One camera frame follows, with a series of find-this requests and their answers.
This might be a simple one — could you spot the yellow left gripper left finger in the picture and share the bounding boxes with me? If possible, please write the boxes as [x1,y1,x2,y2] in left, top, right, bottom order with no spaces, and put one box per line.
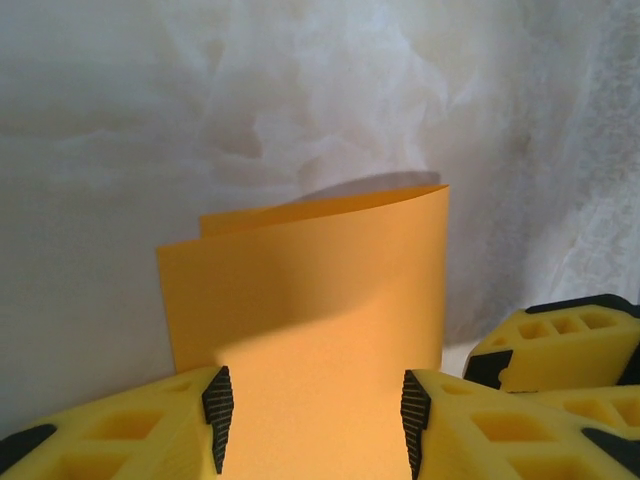
[0,365,234,480]

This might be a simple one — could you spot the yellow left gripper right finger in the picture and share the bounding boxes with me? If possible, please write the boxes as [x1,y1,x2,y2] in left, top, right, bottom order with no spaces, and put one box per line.
[401,369,640,480]

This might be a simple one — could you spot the orange cloth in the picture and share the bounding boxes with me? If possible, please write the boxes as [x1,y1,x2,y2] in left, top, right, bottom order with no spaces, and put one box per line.
[155,183,451,480]

